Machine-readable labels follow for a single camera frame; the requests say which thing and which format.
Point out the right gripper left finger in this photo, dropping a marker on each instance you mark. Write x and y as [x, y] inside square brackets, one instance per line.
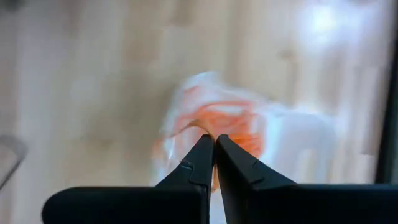
[140, 205]

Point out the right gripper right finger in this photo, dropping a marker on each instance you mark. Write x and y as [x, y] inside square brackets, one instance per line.
[280, 205]

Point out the white plastic basket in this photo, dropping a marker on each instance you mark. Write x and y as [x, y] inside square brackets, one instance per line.
[295, 140]

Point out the orange mesh object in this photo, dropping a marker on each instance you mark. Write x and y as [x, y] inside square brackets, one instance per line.
[245, 140]

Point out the dark brown rubber band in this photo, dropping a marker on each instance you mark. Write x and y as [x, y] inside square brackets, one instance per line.
[21, 149]

